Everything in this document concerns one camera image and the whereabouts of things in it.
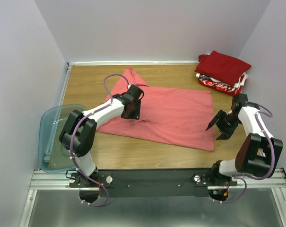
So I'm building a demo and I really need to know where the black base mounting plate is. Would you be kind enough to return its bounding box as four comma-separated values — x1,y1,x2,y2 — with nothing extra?
69,168,237,199

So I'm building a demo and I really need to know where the folded dark red t-shirt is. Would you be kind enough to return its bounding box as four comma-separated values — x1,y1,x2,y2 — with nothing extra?
195,51,251,86

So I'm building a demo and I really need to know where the pink t-shirt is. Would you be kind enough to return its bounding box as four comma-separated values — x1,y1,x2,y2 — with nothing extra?
97,67,214,151

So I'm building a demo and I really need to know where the folded red white printed t-shirt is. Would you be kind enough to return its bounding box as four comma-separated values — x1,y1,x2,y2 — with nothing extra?
196,73,248,96

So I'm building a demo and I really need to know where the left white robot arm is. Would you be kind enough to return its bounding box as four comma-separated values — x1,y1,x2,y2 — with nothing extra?
59,85,145,187

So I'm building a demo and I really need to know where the blue plastic bin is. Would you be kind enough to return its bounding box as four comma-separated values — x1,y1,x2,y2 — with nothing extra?
38,104,86,173

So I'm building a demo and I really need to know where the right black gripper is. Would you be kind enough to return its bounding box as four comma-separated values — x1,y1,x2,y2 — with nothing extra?
207,109,241,140

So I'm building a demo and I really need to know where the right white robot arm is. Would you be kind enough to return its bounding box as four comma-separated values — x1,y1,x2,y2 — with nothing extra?
207,93,283,185

